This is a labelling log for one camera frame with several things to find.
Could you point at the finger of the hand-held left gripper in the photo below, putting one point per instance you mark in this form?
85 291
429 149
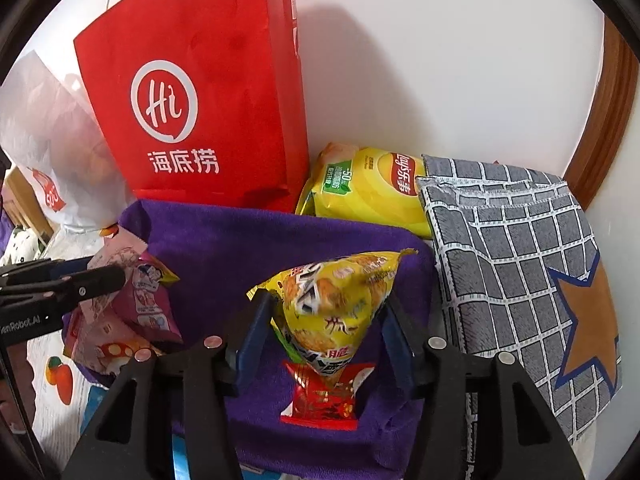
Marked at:
45 269
95 282

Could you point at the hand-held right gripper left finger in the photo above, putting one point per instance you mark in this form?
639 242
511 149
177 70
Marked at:
252 340

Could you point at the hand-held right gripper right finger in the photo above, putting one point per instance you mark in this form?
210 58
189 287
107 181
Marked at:
400 340

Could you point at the purple snack packet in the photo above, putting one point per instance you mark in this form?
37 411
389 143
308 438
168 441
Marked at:
150 305

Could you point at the yellow snack packet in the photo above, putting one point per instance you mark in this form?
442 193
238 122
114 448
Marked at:
330 305

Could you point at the floral white quilt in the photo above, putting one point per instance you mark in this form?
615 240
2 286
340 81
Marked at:
20 247

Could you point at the pink snack packet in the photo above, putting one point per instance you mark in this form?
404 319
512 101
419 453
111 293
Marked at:
107 345
117 252

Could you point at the wooden bed headboard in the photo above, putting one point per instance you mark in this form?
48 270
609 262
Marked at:
25 200

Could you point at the small red snack packet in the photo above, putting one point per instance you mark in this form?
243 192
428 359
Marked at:
320 400

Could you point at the purple towel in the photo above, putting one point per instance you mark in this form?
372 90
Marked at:
225 250

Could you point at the fruit print tablecloth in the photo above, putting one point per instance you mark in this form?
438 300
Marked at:
75 410

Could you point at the grey checked cloth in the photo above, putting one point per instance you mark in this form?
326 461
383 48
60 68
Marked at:
505 260

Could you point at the white plastic bag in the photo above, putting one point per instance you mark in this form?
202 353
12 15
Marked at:
55 125

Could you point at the yellow chips bag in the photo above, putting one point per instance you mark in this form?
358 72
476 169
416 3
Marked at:
370 195

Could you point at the red paper bag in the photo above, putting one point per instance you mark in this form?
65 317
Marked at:
200 60

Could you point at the brown wooden door frame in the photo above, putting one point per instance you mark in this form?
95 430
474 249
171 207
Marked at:
605 125

